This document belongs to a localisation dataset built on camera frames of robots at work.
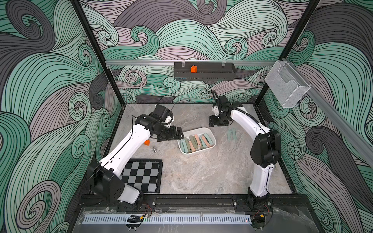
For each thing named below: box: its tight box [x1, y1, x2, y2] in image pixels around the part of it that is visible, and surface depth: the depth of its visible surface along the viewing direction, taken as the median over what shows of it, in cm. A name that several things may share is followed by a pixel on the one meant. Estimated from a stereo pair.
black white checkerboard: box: [119, 158, 164, 194], surface depth 81 cm
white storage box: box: [177, 127, 217, 156], surface depth 97 cm
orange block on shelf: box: [190, 65, 198, 73], surface depth 92 cm
